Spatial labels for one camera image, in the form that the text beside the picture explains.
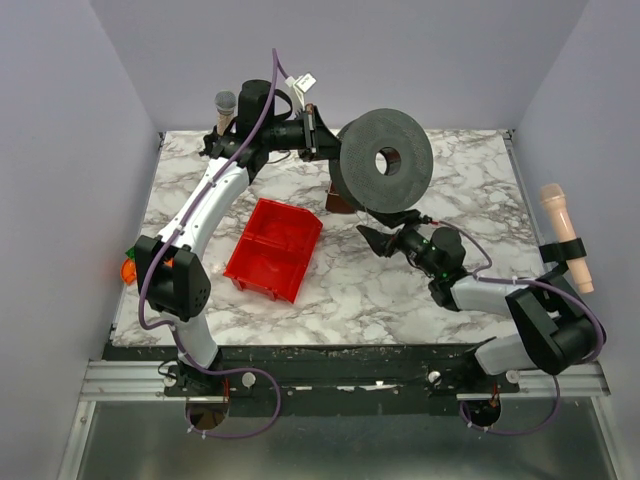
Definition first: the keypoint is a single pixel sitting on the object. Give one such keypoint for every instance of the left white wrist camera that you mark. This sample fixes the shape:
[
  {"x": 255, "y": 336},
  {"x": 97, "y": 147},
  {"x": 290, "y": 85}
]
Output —
[{"x": 298, "y": 87}]

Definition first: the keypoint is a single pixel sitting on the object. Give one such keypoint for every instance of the black perforated cable spool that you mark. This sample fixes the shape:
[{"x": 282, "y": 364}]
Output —
[{"x": 385, "y": 163}]

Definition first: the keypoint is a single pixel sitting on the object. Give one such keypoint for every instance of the glitter grey-head microphone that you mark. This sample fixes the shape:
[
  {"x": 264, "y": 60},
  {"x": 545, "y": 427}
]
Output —
[{"x": 225, "y": 102}]

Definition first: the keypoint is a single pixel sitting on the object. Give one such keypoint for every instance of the beige toy microphone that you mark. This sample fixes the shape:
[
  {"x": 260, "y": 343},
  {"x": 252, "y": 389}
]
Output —
[{"x": 553, "y": 200}]

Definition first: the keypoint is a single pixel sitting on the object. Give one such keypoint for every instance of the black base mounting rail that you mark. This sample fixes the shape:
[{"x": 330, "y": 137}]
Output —
[{"x": 323, "y": 380}]

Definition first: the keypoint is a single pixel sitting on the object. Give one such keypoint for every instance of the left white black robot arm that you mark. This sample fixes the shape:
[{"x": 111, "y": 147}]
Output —
[{"x": 173, "y": 285}]

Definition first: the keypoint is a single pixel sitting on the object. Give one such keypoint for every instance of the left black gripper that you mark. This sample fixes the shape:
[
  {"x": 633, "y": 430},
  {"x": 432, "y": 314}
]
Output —
[{"x": 309, "y": 133}]

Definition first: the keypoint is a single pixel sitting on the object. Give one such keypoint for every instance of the red plastic bin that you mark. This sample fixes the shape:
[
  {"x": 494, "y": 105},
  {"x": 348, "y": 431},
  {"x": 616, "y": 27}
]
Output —
[{"x": 274, "y": 250}]

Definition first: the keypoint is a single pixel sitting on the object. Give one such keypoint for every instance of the brown wooden metronome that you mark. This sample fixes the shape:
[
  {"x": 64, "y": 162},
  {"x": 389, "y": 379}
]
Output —
[{"x": 336, "y": 204}]

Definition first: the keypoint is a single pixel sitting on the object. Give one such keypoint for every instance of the orange toy with green top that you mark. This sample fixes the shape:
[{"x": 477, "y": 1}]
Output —
[{"x": 128, "y": 273}]

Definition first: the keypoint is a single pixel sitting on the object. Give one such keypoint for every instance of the aluminium frame rail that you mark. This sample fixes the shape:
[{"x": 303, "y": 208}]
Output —
[{"x": 348, "y": 297}]

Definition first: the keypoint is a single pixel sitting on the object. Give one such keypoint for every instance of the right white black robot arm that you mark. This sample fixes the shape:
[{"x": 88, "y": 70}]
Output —
[{"x": 555, "y": 328}]

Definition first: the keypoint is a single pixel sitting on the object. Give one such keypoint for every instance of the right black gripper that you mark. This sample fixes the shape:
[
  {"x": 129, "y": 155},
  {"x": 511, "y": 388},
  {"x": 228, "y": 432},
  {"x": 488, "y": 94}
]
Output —
[{"x": 395, "y": 241}]

